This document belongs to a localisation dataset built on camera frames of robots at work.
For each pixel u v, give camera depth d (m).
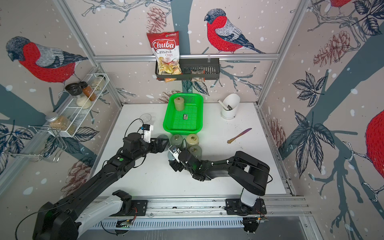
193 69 1.07
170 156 0.83
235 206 0.73
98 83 0.84
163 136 0.94
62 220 0.38
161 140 0.71
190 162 0.64
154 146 0.70
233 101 1.06
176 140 0.90
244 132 1.04
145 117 1.07
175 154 0.72
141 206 0.73
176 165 0.75
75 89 0.69
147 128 0.70
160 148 0.71
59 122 0.61
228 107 1.12
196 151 0.85
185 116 1.13
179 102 1.13
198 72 0.92
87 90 0.76
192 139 0.92
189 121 1.10
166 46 0.81
